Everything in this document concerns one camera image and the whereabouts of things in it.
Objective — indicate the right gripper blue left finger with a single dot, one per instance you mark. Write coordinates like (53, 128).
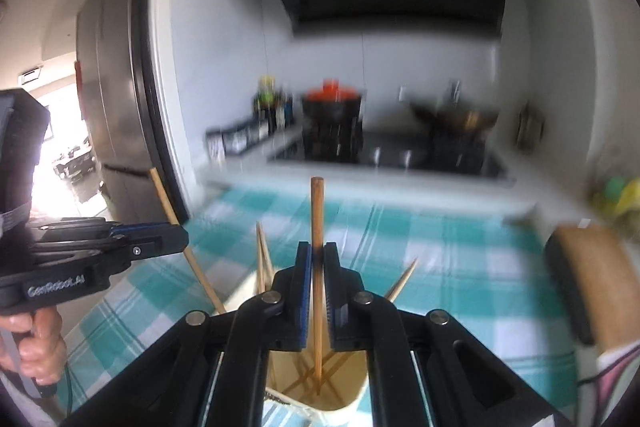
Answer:
(209, 371)

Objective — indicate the plastic bag with produce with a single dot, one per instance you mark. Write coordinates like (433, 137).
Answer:
(616, 201)

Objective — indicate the black wok with lid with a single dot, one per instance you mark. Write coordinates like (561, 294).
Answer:
(452, 114)

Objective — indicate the person's left hand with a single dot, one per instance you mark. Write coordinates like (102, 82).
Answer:
(42, 350)

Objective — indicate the teal white checkered tablecloth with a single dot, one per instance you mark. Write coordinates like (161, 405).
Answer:
(490, 275)

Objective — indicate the grey metal refrigerator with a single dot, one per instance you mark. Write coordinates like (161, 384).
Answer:
(120, 136)

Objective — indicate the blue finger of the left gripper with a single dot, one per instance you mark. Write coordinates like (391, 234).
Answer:
(135, 229)
(167, 240)

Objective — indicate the sauce bottle yellow cap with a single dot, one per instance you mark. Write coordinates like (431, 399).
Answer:
(268, 104)

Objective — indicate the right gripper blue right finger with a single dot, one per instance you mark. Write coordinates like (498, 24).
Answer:
(425, 370)

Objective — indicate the cream utensil holder box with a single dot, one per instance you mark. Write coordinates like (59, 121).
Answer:
(292, 380)

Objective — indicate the black pot red lid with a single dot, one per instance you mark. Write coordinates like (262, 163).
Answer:
(332, 122)

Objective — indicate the spice jar white label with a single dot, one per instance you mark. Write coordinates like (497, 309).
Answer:
(214, 141)

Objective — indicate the black gas stove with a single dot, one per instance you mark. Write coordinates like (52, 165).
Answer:
(432, 153)

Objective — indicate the wooden cutting board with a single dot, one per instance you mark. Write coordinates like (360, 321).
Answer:
(598, 285)

